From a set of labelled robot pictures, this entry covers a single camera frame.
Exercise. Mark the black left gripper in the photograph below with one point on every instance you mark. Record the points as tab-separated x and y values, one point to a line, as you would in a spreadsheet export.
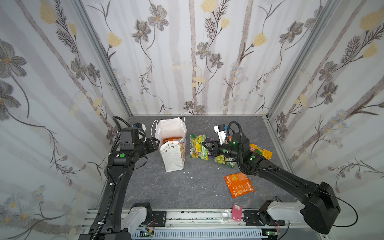
153	146

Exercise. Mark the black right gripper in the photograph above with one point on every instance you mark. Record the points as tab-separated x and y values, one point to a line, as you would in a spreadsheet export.
212	147

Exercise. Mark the green Fox's mango tea bag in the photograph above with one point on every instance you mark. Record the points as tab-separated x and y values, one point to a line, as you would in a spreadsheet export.
197	150

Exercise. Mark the white paper gift bag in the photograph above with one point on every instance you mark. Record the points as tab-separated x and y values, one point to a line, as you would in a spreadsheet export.
173	154

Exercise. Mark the orange chips packet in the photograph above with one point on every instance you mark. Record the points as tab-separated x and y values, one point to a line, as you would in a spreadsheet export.
239	184

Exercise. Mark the orange Savoria snack packet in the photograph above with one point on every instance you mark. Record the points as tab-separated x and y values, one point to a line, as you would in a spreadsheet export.
172	139

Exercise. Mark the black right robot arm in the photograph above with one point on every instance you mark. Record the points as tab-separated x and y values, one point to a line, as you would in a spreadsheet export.
321	207

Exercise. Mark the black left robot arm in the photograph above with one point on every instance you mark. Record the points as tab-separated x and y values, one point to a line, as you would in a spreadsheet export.
119	170

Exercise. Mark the purple Fox's berries candy bag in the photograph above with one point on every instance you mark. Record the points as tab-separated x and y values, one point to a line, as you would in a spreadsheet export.
217	149

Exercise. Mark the green Fox's spring tea bag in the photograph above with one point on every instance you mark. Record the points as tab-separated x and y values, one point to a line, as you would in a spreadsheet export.
230	162

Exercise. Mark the yellow snack box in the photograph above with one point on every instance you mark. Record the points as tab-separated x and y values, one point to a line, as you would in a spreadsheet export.
265	153

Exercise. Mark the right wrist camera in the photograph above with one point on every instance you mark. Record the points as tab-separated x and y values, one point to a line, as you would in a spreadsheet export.
221	130

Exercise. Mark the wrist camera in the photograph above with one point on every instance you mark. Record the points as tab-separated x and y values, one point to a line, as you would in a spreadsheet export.
221	130
132	136

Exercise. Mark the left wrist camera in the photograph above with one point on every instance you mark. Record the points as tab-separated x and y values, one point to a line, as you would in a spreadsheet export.
132	136

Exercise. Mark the white round knob on rail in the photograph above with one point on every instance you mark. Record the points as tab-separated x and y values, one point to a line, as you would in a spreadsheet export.
226	215

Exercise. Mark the pink tag on rail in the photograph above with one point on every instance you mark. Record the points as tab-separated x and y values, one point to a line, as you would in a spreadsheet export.
237	212

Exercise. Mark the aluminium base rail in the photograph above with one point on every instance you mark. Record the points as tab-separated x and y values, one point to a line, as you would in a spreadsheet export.
206	224

